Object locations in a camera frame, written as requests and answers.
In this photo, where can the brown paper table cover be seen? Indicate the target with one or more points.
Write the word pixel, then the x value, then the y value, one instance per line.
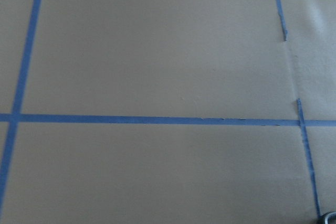
pixel 230 59

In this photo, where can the blue tape strip crosswise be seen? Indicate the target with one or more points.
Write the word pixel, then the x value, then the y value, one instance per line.
pixel 52 118

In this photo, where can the blue tape strip lengthwise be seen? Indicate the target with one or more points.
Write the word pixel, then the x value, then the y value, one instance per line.
pixel 14 117

